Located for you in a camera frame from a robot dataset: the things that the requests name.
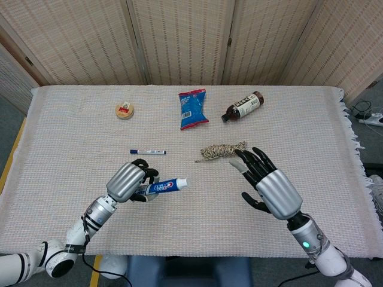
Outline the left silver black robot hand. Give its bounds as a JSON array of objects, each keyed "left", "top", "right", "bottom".
[{"left": 105, "top": 158, "right": 160, "bottom": 204}]

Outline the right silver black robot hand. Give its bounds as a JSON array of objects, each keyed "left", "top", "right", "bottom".
[{"left": 228, "top": 146, "right": 303, "bottom": 221}]

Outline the blue white toothpaste tube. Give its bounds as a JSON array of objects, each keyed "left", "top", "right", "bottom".
[{"left": 131, "top": 176, "right": 189, "bottom": 201}]

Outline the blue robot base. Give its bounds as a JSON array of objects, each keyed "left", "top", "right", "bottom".
[{"left": 126, "top": 256, "right": 253, "bottom": 287}]

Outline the white round robot shoulder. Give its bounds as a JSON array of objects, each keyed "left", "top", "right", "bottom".
[{"left": 97, "top": 254, "right": 127, "bottom": 280}]

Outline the blue white marker pen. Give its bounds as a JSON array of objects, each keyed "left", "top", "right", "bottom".
[{"left": 129, "top": 148, "right": 167, "bottom": 155}]

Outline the round tan tin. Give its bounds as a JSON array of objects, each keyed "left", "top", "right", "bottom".
[{"left": 115, "top": 101, "right": 135, "bottom": 121}]

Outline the white woven tablecloth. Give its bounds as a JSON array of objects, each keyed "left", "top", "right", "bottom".
[{"left": 0, "top": 84, "right": 375, "bottom": 260}]

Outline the brown bottle with label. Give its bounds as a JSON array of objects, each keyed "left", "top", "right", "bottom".
[{"left": 221, "top": 90, "right": 265, "bottom": 123}]

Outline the blue red snack bag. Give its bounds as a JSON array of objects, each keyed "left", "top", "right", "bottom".
[{"left": 178, "top": 87, "right": 209, "bottom": 132}]

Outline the white sneaker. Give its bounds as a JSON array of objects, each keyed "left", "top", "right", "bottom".
[{"left": 368, "top": 174, "right": 383, "bottom": 215}]

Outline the white power strip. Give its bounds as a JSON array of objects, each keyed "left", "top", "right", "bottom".
[{"left": 358, "top": 112, "right": 383, "bottom": 127}]

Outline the beige folding screen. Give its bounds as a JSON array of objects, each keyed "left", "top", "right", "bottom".
[{"left": 0, "top": 0, "right": 383, "bottom": 116}]

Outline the beige coiled rope bundle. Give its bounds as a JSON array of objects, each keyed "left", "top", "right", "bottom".
[{"left": 194, "top": 141, "right": 248, "bottom": 164}]

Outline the black cable on floor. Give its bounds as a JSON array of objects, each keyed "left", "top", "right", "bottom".
[{"left": 349, "top": 100, "right": 373, "bottom": 118}]

